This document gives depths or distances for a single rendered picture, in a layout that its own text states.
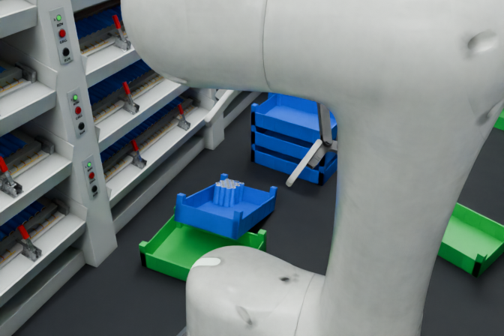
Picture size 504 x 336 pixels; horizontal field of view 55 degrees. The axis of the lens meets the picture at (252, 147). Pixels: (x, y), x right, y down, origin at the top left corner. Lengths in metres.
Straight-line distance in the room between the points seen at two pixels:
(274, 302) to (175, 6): 0.38
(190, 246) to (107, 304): 0.29
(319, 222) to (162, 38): 1.28
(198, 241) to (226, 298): 0.91
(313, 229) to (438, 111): 1.25
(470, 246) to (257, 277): 1.07
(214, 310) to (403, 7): 0.42
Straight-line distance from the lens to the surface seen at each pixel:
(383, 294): 0.47
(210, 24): 0.32
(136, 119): 1.44
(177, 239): 1.51
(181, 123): 1.71
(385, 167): 0.35
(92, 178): 1.33
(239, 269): 0.62
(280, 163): 1.77
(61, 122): 1.22
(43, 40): 1.14
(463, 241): 1.62
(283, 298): 0.59
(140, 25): 0.35
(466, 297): 1.45
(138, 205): 1.62
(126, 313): 1.34
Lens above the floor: 1.00
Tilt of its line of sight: 31 degrees down
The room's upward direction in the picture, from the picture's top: straight up
